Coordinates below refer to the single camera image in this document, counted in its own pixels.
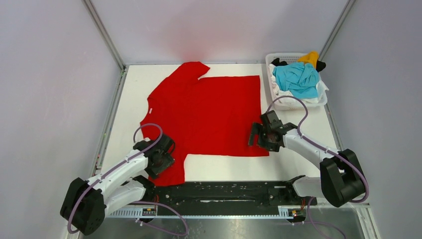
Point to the black t shirt in basket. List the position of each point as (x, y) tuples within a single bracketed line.
[(319, 65)]

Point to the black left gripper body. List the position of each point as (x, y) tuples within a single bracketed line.
[(165, 162)]

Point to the yellow t shirt in basket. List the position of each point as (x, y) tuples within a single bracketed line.
[(310, 58)]

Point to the white plastic laundry basket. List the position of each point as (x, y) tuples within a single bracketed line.
[(289, 103)]

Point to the teal t shirt in basket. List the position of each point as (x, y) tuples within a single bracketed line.
[(297, 78)]

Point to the white slotted cable duct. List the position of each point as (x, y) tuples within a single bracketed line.
[(220, 213)]

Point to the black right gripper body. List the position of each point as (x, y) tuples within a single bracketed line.
[(260, 136)]

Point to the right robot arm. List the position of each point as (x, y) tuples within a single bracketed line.
[(341, 179)]

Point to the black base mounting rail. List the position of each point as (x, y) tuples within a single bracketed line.
[(232, 196)]

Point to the red t shirt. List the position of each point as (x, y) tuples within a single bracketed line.
[(203, 115)]

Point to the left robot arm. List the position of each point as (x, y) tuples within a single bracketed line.
[(88, 202)]

